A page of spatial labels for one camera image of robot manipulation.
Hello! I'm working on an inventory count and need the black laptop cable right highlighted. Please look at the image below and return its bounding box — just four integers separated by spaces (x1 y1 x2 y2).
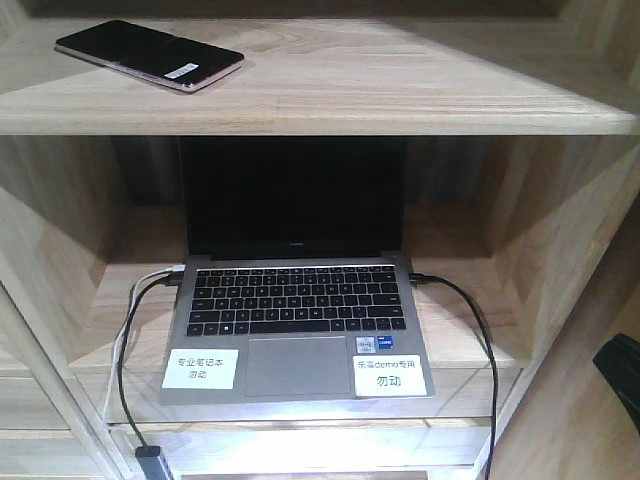
409 272 499 471

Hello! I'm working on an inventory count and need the black laptop cable left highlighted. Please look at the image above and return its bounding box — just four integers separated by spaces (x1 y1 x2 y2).
117 275 183 449

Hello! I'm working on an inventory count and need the silver laptop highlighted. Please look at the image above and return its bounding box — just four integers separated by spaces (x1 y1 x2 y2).
160 136 434 406

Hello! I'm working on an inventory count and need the black laptop cable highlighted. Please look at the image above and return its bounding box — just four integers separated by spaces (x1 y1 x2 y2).
409 272 499 471
117 275 183 449

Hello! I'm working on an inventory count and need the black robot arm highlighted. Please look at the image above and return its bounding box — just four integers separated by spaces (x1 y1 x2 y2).
593 333 640 431

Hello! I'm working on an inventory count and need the wooden desk shelf unit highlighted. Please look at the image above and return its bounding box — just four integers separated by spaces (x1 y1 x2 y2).
1 1 639 479

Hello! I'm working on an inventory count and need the grey usb hub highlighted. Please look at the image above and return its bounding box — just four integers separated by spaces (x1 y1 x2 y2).
135 445 175 480

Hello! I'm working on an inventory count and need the white laptop cable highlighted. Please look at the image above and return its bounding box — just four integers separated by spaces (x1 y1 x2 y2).
101 265 187 426

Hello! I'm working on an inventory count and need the black smartphone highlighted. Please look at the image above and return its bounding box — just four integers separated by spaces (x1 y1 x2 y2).
55 20 244 93

